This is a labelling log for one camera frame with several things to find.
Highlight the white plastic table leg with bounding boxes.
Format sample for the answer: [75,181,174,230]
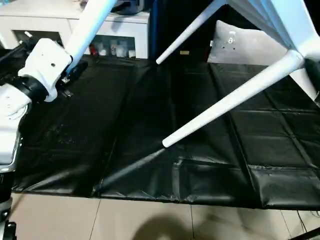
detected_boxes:
[155,0,227,65]
[161,51,306,149]
[65,0,119,74]

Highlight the white glass-door cabinet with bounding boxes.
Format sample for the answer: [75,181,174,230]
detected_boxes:
[0,0,151,60]

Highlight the black work mat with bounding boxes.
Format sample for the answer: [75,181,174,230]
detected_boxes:
[11,53,320,211]

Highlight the black sofa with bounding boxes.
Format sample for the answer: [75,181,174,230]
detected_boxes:
[148,0,320,66]

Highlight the grey printed cushion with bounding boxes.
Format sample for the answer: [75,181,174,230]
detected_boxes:
[206,19,292,66]

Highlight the white flat panel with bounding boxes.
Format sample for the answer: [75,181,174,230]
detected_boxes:
[291,67,320,109]

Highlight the black metal stand leg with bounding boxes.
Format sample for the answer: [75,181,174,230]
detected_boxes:
[291,223,320,240]

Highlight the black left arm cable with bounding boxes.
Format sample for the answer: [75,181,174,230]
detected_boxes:
[0,39,35,68]

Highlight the thin black floor cable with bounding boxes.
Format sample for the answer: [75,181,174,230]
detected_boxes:
[296,209,320,235]

